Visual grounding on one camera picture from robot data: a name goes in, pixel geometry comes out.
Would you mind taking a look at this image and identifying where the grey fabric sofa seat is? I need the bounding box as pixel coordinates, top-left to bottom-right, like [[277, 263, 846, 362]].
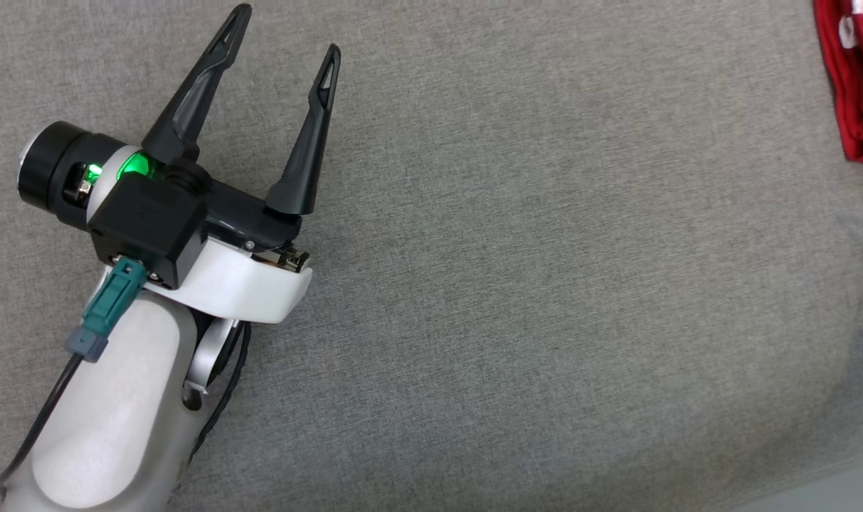
[[0, 0, 863, 512]]

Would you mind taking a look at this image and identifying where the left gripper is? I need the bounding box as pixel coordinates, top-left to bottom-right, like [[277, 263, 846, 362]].
[[17, 3, 342, 325]]

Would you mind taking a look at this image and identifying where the black cable with teal plug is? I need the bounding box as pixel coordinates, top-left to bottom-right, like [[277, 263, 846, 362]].
[[0, 257, 149, 498]]

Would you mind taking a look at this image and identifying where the red shorts white trim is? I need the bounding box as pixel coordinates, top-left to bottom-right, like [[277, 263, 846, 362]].
[[812, 0, 863, 168]]

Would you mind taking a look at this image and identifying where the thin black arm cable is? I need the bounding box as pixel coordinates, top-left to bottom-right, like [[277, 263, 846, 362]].
[[168, 321, 253, 484]]

